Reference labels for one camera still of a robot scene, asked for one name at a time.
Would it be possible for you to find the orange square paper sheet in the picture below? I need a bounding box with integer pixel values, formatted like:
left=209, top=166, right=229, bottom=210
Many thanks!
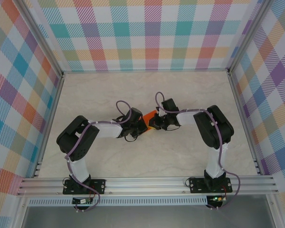
left=143, top=110, right=158, bottom=132

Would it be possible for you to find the grey metal panel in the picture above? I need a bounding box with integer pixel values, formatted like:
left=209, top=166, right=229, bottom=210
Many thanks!
left=21, top=205, right=276, bottom=228

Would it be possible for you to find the left small circuit board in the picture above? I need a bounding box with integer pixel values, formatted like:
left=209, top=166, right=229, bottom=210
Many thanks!
left=72, top=197, right=94, bottom=205

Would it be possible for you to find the thin black right gripper cable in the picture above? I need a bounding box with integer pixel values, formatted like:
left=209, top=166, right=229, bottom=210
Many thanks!
left=162, top=123, right=181, bottom=132

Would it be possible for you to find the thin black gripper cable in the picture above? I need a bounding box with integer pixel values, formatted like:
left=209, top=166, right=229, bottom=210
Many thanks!
left=162, top=123, right=181, bottom=132
left=123, top=133, right=138, bottom=143

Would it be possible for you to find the thin black left gripper cable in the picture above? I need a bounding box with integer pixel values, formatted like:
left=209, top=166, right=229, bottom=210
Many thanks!
left=123, top=133, right=138, bottom=143

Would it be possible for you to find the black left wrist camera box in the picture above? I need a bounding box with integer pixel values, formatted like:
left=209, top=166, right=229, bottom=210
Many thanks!
left=127, top=107, right=143, bottom=122

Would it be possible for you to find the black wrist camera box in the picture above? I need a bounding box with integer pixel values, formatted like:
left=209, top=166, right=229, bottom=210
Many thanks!
left=161, top=98, right=181, bottom=114
left=127, top=107, right=143, bottom=122

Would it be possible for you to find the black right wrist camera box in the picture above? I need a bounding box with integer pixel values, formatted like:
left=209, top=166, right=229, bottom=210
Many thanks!
left=161, top=98, right=181, bottom=114

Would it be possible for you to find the long aluminium mounting rail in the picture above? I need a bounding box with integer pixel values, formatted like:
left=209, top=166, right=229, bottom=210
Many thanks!
left=16, top=175, right=278, bottom=197

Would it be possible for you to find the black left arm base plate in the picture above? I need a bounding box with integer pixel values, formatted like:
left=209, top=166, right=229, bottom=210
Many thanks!
left=62, top=179, right=107, bottom=195

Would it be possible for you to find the white slotted cable duct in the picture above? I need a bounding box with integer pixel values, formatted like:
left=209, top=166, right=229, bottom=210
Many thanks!
left=28, top=196, right=209, bottom=207

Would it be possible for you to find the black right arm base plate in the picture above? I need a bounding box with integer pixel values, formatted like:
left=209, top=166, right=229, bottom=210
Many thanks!
left=189, top=177, right=233, bottom=194

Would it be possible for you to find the aluminium side rail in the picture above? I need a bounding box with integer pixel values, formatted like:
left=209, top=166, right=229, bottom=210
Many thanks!
left=32, top=72, right=65, bottom=179
left=228, top=72, right=264, bottom=176

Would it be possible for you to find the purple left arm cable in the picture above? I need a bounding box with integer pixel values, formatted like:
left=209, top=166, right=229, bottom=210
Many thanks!
left=65, top=100, right=133, bottom=213

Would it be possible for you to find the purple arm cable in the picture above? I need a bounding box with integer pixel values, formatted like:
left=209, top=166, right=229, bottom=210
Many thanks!
left=154, top=91, right=241, bottom=211
left=65, top=100, right=133, bottom=213

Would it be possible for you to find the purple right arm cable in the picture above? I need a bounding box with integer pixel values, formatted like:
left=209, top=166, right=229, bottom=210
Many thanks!
left=154, top=91, right=241, bottom=211

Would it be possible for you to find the aluminium frame post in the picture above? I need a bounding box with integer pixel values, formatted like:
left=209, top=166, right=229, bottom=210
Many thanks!
left=16, top=0, right=65, bottom=76
left=228, top=0, right=276, bottom=74

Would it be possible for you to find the aluminium frame leg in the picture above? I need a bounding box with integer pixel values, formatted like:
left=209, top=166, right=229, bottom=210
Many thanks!
left=266, top=194, right=285, bottom=228
left=13, top=197, right=27, bottom=228

